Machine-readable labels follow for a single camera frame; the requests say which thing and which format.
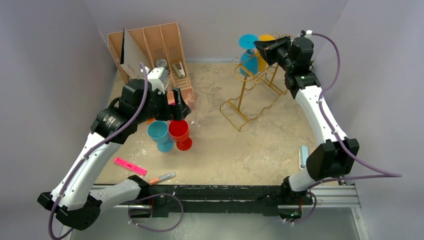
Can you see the orange wine glass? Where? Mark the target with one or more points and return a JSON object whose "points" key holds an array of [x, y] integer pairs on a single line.
{"points": [[148, 122]]}

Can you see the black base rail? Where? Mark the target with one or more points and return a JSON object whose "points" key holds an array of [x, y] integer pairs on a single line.
{"points": [[267, 200]]}

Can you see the grey orange marker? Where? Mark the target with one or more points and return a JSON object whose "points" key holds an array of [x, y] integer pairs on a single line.
{"points": [[162, 178]]}

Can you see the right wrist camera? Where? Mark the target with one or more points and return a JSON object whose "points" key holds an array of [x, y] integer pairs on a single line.
{"points": [[306, 33]]}

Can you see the peach file organizer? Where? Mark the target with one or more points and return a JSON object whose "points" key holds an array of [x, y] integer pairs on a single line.
{"points": [[165, 42]]}

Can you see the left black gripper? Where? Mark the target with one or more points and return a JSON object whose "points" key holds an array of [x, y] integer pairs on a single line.
{"points": [[177, 112]]}

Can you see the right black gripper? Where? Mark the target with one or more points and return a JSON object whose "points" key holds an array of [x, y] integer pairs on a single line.
{"points": [[273, 50]]}

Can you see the blue wine glass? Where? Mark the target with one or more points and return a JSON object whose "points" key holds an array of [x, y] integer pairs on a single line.
{"points": [[249, 59], [158, 131]]}

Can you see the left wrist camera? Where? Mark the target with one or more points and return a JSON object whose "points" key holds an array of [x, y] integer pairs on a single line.
{"points": [[158, 78]]}

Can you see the clear wine glass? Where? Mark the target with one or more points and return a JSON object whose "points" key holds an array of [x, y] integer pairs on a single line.
{"points": [[194, 102]]}

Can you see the yellow wine glass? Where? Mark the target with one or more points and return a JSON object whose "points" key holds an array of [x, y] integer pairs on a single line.
{"points": [[262, 64]]}

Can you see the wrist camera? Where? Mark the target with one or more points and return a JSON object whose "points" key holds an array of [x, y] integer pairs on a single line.
{"points": [[158, 78], [306, 33]]}

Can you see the red wine glass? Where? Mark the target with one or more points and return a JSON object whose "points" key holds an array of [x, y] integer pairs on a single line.
{"points": [[180, 132]]}

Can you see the light blue eraser bar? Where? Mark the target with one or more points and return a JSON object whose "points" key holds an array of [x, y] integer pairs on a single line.
{"points": [[303, 155]]}

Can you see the small round tin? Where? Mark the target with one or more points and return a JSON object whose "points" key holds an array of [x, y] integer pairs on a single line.
{"points": [[162, 63]]}

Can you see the pink highlighter marker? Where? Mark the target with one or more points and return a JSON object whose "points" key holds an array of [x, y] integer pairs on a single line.
{"points": [[130, 166]]}

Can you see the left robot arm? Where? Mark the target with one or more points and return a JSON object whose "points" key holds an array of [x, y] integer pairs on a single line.
{"points": [[73, 202]]}

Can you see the stapler in organizer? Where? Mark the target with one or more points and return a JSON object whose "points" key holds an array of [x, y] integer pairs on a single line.
{"points": [[179, 70]]}

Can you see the gold wine glass rack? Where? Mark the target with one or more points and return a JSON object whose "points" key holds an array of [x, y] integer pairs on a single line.
{"points": [[258, 93]]}

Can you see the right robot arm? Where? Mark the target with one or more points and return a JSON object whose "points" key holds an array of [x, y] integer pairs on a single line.
{"points": [[335, 151]]}

